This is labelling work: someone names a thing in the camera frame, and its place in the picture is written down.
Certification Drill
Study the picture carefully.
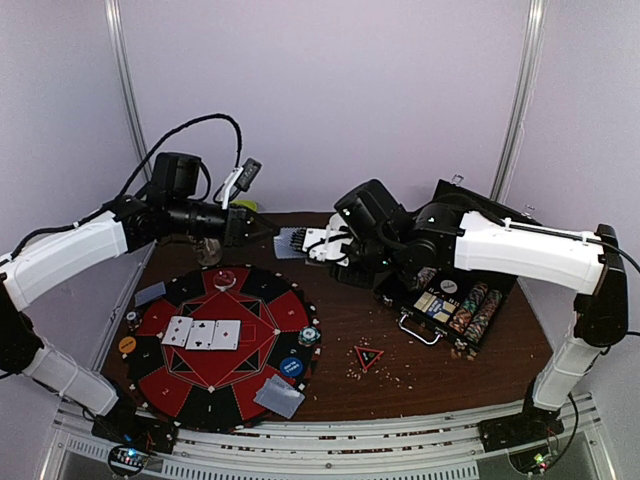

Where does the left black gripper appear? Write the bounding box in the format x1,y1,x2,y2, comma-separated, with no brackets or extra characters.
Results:
166,196,279,247

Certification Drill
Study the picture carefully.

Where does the single blue playing card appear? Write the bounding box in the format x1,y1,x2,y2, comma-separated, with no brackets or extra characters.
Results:
134,282,166,307

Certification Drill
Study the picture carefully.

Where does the blue playing card deck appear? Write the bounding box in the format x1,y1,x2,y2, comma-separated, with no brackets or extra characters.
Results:
273,227,306,260

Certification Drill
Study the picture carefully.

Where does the three of diamonds card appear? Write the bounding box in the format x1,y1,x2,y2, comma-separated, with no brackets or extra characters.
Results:
161,316,193,347

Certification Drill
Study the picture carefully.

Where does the teal poker chip stack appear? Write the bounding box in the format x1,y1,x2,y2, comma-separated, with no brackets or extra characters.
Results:
298,326,321,347

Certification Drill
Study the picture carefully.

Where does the clubs face-up card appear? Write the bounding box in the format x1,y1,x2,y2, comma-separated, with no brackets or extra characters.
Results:
185,320,216,351

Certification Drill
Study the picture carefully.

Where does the diamonds face-up card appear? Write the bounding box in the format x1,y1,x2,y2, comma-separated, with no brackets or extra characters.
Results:
210,320,241,351

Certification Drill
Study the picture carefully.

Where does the orange big blind button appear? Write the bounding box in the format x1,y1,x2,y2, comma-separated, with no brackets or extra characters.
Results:
118,336,137,355

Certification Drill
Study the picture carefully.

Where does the dealt blue card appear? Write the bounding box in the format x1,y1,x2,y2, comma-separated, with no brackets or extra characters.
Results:
260,375,300,398
254,390,305,419

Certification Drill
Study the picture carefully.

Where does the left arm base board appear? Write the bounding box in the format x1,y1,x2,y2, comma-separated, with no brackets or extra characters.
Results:
91,417,178,478

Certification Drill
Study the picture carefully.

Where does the right arm base board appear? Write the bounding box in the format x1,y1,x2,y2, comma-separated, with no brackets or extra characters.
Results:
478,415,565,477

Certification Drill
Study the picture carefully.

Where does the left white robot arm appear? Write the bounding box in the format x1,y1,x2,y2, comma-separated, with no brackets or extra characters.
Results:
1,152,275,444

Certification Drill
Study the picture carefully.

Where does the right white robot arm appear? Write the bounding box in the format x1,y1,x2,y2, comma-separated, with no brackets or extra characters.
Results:
326,179,630,442

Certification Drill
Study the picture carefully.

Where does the white printed mug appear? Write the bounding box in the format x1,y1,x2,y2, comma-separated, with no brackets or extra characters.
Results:
193,238,222,267

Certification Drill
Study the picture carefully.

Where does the green bowl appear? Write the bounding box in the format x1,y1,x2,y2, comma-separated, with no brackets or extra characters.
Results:
235,200,258,212

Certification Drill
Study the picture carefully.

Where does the boxed card deck in case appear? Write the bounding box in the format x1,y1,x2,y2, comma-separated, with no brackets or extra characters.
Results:
413,292,457,323

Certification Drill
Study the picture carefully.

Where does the white round button in case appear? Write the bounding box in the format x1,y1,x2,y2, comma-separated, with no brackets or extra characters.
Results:
440,279,458,294

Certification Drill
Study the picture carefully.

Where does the clear dealer button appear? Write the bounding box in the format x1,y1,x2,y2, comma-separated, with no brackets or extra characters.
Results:
212,269,237,291

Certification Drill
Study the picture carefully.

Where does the black poker chip case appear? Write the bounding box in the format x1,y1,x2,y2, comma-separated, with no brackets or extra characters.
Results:
361,180,515,359

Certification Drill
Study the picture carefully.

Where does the red black triangle token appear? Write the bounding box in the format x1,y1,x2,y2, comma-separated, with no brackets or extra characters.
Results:
354,346,384,372

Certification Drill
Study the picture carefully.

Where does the poker chip row two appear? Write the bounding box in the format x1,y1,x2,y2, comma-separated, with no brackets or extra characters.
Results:
464,289,503,343

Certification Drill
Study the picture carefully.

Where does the round red black poker mat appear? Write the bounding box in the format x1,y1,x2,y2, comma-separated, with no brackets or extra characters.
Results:
125,265,321,432

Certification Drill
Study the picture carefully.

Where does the blue small blind button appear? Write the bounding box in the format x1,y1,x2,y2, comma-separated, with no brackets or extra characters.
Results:
279,357,304,378

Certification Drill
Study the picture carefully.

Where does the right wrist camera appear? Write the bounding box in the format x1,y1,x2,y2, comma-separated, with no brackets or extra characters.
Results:
289,228,353,267

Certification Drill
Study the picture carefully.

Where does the chrome case handle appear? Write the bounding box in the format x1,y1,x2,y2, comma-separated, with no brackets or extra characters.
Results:
397,310,443,347

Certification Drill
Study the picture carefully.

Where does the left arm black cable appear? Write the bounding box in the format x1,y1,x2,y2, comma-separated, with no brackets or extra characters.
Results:
0,113,245,266

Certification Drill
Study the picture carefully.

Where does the aluminium front rail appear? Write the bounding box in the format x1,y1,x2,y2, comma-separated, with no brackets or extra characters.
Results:
36,394,620,479

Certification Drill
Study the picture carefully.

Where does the right aluminium post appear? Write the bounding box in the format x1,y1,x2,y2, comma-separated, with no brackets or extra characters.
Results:
490,0,548,203

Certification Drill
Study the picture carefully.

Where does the aluminium post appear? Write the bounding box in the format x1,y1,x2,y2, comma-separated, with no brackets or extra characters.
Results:
104,0,152,200
490,0,548,203

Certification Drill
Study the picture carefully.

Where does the left aluminium post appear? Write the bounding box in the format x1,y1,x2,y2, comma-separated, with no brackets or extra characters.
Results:
104,0,152,200

